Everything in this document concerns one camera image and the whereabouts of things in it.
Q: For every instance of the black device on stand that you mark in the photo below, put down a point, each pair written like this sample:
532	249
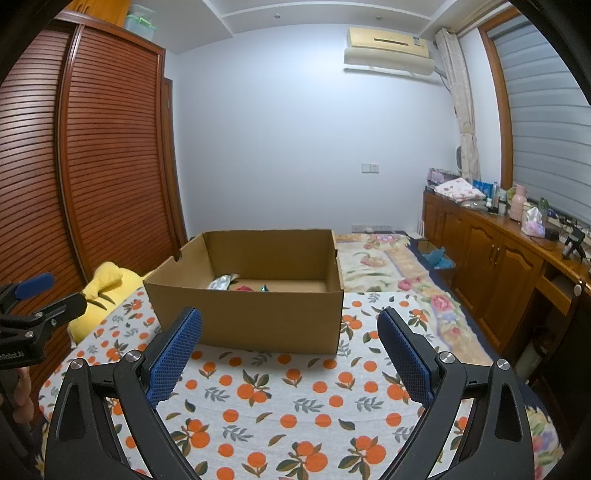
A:
572	242

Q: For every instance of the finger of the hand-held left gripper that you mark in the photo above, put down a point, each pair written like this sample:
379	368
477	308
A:
64	309
34	284

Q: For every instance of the small white fan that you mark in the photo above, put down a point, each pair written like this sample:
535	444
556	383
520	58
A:
458	157

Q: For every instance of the person's left hand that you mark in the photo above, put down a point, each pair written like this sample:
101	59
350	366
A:
23	397

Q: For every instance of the floral blanket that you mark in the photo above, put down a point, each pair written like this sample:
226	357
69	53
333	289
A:
383	263

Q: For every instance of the yellow plush toy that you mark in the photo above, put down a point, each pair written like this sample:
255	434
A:
111	286

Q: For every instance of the wall air conditioner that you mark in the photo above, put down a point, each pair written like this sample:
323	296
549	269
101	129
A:
388	50

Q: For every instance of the green bottle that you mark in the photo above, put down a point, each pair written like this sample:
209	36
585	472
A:
543	210

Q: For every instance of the white wall switch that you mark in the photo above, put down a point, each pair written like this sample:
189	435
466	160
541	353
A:
369	168

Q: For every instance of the pink tissue pack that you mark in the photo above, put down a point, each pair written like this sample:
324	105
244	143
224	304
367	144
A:
533	224

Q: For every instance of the blue pack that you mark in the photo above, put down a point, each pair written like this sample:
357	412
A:
484	187

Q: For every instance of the brown louvred wooden wardrobe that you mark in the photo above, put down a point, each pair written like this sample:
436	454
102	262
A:
106	161

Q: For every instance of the pale floral curtain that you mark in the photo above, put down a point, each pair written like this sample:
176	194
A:
461	92

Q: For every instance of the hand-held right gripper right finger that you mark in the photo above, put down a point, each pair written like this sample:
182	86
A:
406	360

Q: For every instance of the folded floral cloth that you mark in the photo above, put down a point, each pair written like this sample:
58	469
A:
459	190

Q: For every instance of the group of small bottles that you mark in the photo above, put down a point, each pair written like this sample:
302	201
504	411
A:
499	198

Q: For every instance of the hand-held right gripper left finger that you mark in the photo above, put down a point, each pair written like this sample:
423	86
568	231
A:
175	360

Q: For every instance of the white wall socket strip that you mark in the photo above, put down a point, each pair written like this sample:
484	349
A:
371	227

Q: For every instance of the purple patterned box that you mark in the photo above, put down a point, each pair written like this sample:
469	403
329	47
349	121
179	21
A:
439	177

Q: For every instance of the brown cardboard box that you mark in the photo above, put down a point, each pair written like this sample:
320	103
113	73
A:
258	318

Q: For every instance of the pink red snack packet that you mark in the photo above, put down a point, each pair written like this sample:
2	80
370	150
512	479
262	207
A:
245	289

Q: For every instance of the orange fruit print blanket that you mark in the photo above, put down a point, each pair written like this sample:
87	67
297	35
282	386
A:
300	406

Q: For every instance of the long wooden cabinet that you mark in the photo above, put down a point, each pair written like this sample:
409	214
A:
480	258

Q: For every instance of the dark wooden chair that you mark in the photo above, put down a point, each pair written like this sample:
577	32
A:
577	332

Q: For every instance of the silver packet with white pieces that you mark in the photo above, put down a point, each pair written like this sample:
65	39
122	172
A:
224	281

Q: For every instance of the teal plastic bag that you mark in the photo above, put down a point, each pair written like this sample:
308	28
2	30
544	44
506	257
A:
438	258

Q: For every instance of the wooden overhead cabinet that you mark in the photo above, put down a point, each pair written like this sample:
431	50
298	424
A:
101	11

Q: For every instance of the clear green-lidded storage box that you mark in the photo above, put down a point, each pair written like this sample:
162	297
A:
141	23

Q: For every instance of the wooden window with grey blind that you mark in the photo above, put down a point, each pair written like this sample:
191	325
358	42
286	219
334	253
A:
545	115

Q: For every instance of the pink bottle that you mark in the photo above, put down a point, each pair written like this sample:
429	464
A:
518	205

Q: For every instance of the white container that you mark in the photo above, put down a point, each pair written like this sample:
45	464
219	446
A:
528	355

